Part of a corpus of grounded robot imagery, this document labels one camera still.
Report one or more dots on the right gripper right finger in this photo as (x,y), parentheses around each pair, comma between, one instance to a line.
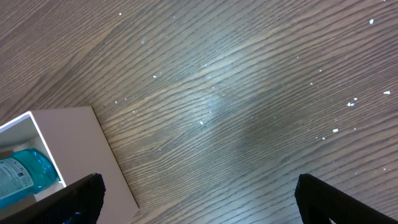
(321,203)

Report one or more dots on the white cardboard box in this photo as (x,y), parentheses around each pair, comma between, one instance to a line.
(73,140)

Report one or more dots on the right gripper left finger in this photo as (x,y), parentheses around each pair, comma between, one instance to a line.
(80,202)

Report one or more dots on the blue mouthwash bottle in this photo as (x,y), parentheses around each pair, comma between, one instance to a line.
(23,173)

